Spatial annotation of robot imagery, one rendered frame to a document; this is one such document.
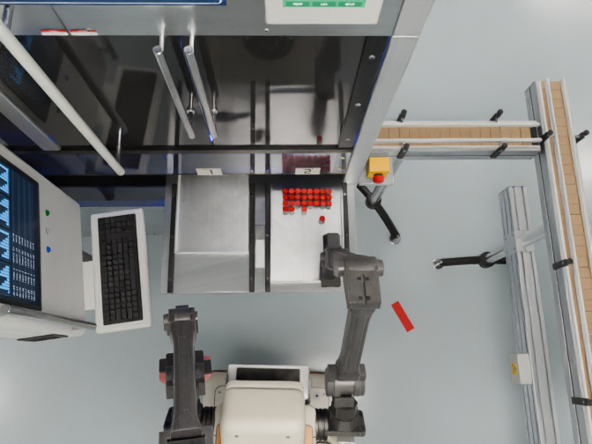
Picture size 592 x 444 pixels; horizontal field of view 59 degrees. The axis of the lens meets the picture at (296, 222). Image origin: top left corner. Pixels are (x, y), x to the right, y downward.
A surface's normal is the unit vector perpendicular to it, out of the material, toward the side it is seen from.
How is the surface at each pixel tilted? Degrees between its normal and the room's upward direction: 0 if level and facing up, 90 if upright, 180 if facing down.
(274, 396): 43
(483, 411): 0
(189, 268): 0
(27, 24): 90
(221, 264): 0
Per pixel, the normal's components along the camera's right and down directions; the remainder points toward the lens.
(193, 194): 0.03, -0.25
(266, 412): 0.04, -0.84
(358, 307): 0.05, 0.66
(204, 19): 0.02, 0.97
